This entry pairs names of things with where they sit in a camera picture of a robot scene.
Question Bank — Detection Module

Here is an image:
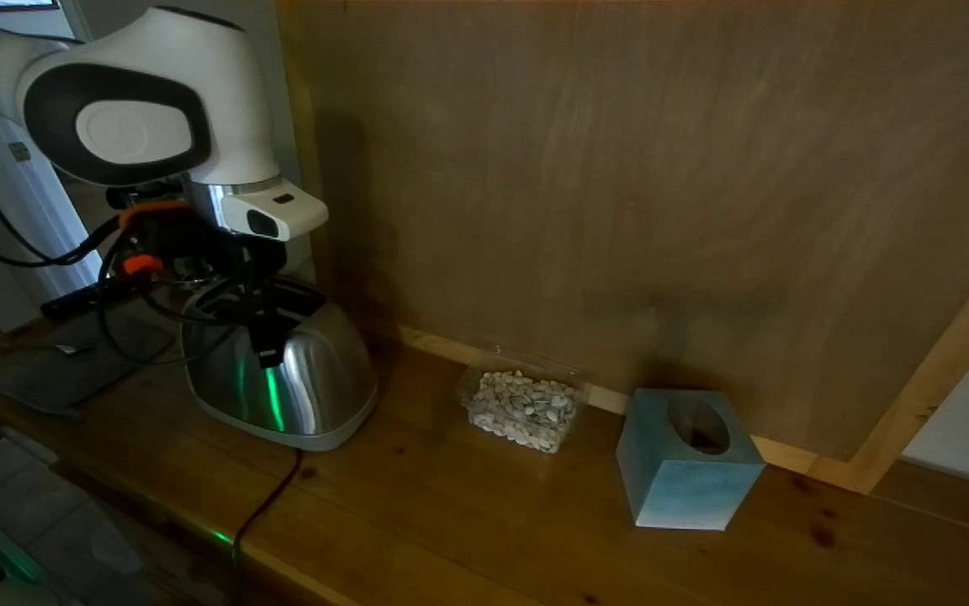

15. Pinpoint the light wooden base strip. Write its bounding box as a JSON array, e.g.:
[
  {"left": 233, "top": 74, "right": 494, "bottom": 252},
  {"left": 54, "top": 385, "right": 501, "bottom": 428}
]
[{"left": 395, "top": 318, "right": 870, "bottom": 497}]

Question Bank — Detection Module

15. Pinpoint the black toaster power cable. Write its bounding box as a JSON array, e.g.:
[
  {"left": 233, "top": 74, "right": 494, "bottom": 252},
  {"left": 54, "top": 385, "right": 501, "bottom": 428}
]
[{"left": 233, "top": 446, "right": 306, "bottom": 552}]

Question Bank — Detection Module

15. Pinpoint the blue cube with round hole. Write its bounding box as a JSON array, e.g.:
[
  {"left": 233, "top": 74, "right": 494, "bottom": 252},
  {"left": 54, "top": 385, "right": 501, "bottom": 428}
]
[{"left": 614, "top": 385, "right": 767, "bottom": 534}]

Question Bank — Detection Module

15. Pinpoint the black flat mat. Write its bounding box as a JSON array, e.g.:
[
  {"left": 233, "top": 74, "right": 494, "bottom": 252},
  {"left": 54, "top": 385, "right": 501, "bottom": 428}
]
[{"left": 0, "top": 307, "right": 178, "bottom": 419}]

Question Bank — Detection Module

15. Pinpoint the black flat bar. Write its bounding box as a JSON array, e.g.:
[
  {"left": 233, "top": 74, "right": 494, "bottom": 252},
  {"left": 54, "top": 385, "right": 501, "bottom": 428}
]
[{"left": 37, "top": 272, "right": 134, "bottom": 322}]

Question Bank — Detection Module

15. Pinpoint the light wooden side strip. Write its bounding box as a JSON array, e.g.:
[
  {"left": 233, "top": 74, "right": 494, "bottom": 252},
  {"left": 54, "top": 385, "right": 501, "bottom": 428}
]
[{"left": 849, "top": 224, "right": 969, "bottom": 497}]

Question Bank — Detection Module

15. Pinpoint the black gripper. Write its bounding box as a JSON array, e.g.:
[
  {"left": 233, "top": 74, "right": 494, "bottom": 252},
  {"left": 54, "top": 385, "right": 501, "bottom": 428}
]
[{"left": 164, "top": 224, "right": 325, "bottom": 369}]

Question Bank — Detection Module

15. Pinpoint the brown wooden back board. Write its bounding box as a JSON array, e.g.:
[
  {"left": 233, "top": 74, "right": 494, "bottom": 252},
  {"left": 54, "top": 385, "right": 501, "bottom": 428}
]
[{"left": 273, "top": 0, "right": 969, "bottom": 463}]

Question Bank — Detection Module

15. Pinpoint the crumpled silver foil piece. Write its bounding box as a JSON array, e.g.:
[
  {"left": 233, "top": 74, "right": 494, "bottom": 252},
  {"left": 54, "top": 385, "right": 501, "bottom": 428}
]
[{"left": 459, "top": 364, "right": 592, "bottom": 459}]

